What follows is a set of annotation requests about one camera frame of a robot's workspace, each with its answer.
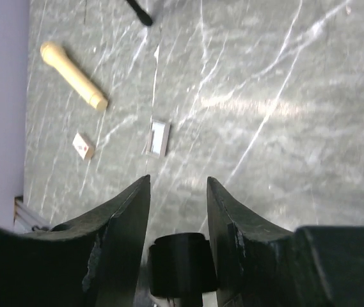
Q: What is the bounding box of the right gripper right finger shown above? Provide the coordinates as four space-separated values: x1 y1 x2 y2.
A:
207 177 364 306

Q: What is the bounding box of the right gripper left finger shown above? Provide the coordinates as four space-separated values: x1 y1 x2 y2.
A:
0 175 150 306

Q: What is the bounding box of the small playing card box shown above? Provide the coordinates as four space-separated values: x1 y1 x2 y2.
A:
72 132 95 160

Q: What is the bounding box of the beige toy microphone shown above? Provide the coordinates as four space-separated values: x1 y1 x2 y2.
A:
40 42 108 111

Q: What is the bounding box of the black music stand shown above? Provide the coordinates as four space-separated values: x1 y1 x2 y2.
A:
126 0 153 27

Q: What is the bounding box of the aluminium extrusion rail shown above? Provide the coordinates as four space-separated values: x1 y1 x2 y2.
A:
13 196 52 232

